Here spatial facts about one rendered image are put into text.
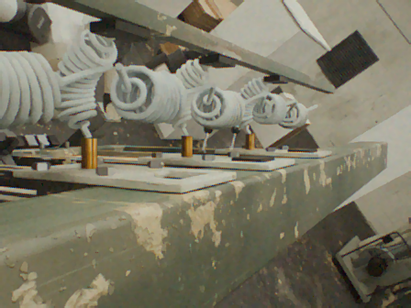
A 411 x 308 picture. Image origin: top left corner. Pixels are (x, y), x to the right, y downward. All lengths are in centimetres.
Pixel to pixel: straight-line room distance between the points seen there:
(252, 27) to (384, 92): 589
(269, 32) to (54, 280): 363
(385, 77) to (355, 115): 95
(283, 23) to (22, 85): 347
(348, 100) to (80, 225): 933
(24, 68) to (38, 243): 19
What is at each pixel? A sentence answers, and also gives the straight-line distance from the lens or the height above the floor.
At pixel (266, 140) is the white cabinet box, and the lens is 651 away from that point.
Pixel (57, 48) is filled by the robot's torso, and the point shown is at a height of 129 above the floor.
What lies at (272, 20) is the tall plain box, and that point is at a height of 157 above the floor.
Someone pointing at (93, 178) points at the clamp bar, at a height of 185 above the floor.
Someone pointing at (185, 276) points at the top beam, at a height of 190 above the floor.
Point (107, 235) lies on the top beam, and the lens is 23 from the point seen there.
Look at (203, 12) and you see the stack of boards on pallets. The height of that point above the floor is 42.
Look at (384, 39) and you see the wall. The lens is 959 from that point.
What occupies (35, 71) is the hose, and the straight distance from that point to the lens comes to 36.
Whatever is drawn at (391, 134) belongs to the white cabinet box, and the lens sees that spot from 491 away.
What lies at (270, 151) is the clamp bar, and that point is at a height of 185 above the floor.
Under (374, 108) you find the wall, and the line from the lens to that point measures 940.
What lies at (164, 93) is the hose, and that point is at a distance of 48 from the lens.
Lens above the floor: 208
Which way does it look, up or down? 26 degrees down
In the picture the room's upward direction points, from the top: 54 degrees clockwise
